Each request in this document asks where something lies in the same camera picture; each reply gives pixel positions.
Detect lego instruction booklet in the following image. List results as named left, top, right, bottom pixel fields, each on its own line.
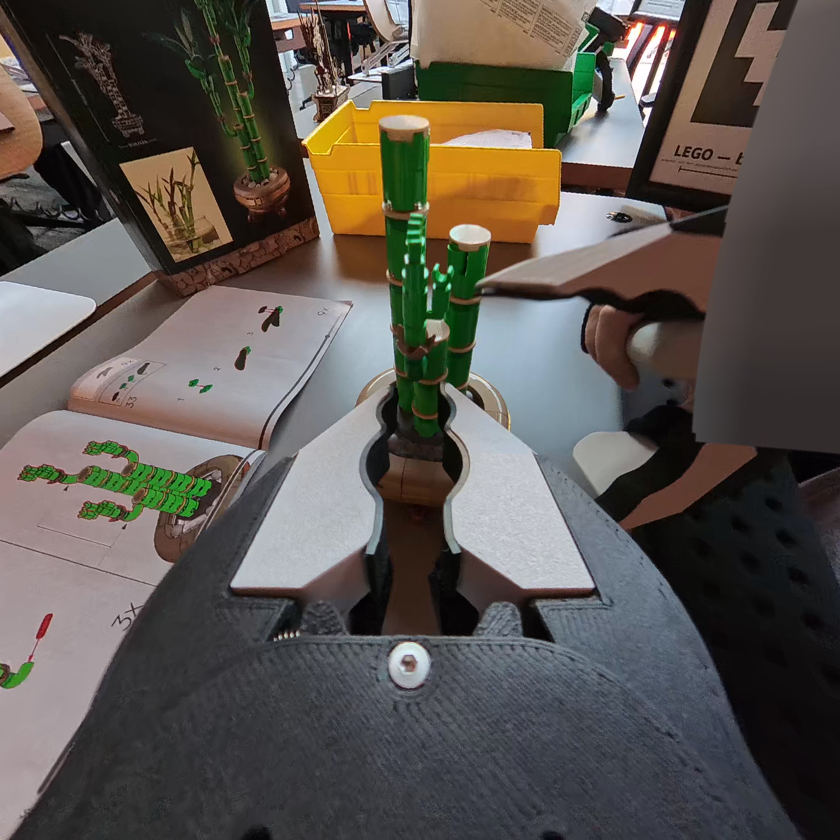
left=0, top=285, right=354, bottom=821

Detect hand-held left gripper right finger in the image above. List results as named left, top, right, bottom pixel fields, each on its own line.
left=441, top=382, right=598, bottom=616

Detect black curved handle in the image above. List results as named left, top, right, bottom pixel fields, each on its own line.
left=592, top=47, right=623, bottom=112

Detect white board stand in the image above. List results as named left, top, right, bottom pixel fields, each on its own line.
left=0, top=280, right=98, bottom=379

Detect wooden model figure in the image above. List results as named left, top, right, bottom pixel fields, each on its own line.
left=308, top=0, right=353, bottom=123

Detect yellow plastic bin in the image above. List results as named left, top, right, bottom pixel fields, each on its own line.
left=301, top=99, right=563, bottom=245

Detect green plastic bin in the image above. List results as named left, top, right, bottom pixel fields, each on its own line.
left=413, top=23, right=599, bottom=149

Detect person's right hand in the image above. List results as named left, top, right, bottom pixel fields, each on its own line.
left=579, top=305, right=643, bottom=392

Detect black perforated pad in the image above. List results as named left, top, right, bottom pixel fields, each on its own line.
left=620, top=453, right=840, bottom=840

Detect lego bamboo plant model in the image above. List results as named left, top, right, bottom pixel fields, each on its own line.
left=357, top=115, right=512, bottom=508

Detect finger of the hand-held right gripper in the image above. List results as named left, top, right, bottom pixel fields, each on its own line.
left=476, top=222, right=724, bottom=304

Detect green lego bamboo branch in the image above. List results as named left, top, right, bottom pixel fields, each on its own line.
left=399, top=211, right=455, bottom=359

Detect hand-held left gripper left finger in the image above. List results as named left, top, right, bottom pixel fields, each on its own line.
left=228, top=386, right=399, bottom=619

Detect black framed tag sign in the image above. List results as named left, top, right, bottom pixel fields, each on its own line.
left=626, top=0, right=803, bottom=212

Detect white printed paper sheets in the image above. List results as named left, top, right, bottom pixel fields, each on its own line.
left=409, top=0, right=593, bottom=70

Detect black lego set box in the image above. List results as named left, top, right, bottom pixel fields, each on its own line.
left=0, top=0, right=321, bottom=298

